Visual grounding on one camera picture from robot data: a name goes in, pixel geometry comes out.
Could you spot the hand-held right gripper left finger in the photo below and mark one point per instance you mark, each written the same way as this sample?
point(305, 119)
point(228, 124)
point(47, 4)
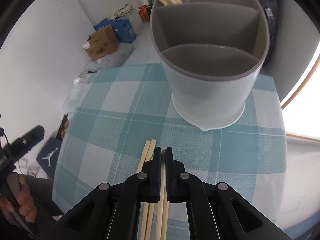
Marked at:
point(158, 180)

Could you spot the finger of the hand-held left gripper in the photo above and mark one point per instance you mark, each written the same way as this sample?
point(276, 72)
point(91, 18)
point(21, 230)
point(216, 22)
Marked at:
point(33, 135)

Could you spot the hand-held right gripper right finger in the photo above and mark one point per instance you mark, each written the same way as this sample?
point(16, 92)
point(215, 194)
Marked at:
point(168, 180)

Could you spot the white utensil holder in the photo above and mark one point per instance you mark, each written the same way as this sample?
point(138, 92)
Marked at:
point(207, 97)

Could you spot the person's left hand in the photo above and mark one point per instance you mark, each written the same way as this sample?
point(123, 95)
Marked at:
point(27, 205)

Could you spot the dark blue shoe box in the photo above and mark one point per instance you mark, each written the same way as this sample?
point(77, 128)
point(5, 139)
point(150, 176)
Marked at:
point(48, 158)

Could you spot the printed magazine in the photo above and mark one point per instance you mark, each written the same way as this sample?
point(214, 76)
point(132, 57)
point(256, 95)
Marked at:
point(63, 127)

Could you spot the person's grey pants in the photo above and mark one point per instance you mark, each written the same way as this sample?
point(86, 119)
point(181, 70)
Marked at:
point(42, 195)

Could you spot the crumpled white plastic sheet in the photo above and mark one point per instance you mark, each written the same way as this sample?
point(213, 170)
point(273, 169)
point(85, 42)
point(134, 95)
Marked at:
point(75, 92)

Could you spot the teal checked tablecloth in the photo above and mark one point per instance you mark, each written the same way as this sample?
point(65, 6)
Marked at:
point(120, 130)

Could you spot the grey plastic bag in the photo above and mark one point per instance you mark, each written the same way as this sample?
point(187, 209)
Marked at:
point(112, 58)

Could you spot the brown cardboard box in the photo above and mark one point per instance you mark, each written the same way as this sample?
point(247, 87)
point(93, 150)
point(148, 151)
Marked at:
point(101, 43)

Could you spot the blue cardboard box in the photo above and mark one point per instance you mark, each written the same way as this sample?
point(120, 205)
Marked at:
point(123, 30)

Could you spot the white plastic bag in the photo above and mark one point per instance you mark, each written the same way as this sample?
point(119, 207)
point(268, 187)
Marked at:
point(137, 20)

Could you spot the red bag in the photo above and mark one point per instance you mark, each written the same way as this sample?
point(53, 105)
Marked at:
point(144, 12)

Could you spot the black backpack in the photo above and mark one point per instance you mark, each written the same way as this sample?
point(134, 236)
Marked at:
point(270, 10)

